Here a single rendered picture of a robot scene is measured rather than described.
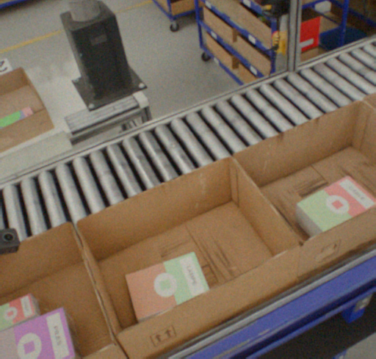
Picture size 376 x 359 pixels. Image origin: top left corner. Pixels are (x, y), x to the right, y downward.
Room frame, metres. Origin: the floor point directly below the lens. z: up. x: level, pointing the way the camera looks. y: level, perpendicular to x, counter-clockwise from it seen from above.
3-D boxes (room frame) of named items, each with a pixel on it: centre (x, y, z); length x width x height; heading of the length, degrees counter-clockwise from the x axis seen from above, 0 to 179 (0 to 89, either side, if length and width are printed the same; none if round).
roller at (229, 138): (1.07, -0.19, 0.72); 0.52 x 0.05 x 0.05; 17
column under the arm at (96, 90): (1.56, 0.27, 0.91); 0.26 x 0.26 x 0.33; 20
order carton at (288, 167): (0.64, -0.34, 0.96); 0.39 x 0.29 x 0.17; 107
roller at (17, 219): (0.83, 0.56, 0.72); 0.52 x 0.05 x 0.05; 17
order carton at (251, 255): (0.52, 0.04, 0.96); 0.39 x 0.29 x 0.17; 107
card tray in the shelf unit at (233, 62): (2.64, -0.50, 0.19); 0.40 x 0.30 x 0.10; 16
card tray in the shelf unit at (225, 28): (2.65, -0.51, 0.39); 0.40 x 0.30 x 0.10; 18
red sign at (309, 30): (1.49, -0.55, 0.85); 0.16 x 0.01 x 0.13; 107
